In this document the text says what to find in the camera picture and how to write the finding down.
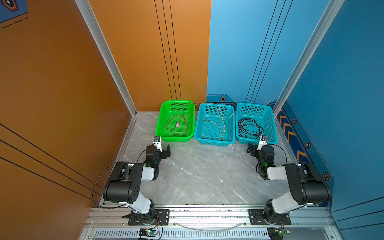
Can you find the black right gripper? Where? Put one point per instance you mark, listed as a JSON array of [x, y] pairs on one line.
[[254, 148]]

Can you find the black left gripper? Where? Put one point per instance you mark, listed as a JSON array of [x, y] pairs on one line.
[[164, 154]]

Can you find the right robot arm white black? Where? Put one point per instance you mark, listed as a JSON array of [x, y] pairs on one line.
[[306, 186]]

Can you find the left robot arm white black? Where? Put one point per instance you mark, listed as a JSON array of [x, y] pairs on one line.
[[124, 183]]

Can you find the right teal plastic basket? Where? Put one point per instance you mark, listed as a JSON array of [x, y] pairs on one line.
[[254, 120]]

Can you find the teal plastic basket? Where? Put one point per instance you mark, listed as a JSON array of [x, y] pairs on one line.
[[254, 120], [215, 125]]

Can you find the green plastic basket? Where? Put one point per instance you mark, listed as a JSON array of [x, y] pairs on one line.
[[172, 112]]

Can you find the middle teal plastic basket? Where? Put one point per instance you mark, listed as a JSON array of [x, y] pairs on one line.
[[215, 125]]

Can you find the left green circuit board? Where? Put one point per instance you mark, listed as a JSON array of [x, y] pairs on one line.
[[148, 233]]

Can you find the green circuit board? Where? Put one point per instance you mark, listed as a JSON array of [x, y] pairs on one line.
[[148, 233], [278, 234]]

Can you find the right green circuit board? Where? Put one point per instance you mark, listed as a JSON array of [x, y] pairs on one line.
[[278, 234]]

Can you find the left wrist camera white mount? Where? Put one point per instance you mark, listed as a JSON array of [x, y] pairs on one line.
[[158, 143]]

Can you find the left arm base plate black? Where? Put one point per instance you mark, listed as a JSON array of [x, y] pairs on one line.
[[156, 216]]

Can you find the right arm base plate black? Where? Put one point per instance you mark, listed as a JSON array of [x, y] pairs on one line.
[[259, 217]]

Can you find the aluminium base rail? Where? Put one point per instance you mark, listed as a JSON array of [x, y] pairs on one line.
[[211, 222]]

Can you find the aluminium corner frame post right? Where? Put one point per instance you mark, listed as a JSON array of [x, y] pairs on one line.
[[318, 34]]

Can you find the aluminium corner frame post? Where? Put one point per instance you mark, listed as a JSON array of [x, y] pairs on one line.
[[318, 34], [101, 42]]

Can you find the aluminium corner frame post left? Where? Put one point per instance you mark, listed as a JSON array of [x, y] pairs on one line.
[[101, 42]]

